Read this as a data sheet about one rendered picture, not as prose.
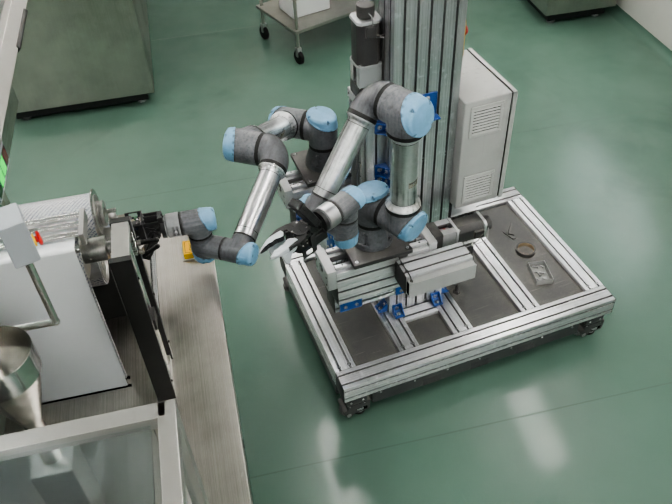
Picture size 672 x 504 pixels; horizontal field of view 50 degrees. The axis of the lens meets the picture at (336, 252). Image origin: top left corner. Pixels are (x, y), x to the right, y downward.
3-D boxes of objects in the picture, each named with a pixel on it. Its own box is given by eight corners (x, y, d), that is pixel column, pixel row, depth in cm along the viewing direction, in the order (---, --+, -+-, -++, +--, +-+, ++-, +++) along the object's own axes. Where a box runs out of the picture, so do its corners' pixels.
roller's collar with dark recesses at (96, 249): (110, 264, 183) (104, 246, 179) (86, 269, 182) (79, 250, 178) (110, 248, 188) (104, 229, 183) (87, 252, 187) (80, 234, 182)
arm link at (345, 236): (337, 225, 227) (336, 198, 220) (364, 241, 221) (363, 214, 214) (320, 238, 223) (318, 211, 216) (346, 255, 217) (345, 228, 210)
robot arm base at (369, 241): (382, 219, 265) (383, 198, 258) (399, 245, 255) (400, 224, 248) (344, 230, 262) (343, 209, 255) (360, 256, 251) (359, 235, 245)
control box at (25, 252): (50, 257, 141) (33, 218, 134) (15, 270, 139) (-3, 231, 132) (41, 236, 145) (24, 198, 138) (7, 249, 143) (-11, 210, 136)
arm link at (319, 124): (332, 152, 280) (331, 123, 271) (300, 147, 283) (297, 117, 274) (342, 135, 288) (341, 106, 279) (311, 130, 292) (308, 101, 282)
